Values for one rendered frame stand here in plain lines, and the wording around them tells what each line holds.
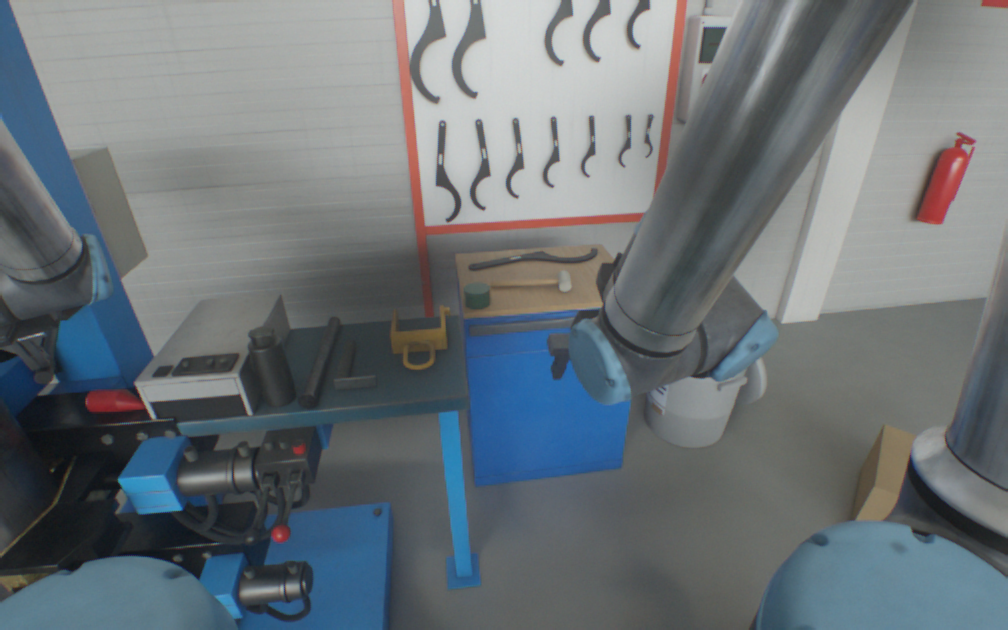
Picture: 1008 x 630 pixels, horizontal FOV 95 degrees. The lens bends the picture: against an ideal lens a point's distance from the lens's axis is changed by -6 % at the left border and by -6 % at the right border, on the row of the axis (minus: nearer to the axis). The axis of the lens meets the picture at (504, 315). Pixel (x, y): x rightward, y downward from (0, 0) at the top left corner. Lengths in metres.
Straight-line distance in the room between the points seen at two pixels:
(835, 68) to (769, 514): 2.35
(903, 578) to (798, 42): 0.31
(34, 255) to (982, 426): 0.90
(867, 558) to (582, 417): 1.91
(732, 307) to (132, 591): 0.56
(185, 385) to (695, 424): 2.15
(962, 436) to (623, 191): 2.72
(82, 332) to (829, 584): 1.61
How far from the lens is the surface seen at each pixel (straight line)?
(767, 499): 2.64
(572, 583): 2.16
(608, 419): 2.30
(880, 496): 2.50
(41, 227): 0.73
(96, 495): 1.50
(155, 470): 1.37
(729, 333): 0.57
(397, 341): 1.41
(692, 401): 2.52
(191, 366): 1.34
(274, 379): 1.29
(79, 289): 0.83
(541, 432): 2.25
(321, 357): 1.41
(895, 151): 4.12
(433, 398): 1.25
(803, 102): 0.34
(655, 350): 0.46
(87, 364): 1.70
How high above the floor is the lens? 1.85
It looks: 30 degrees down
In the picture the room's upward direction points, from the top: 1 degrees counter-clockwise
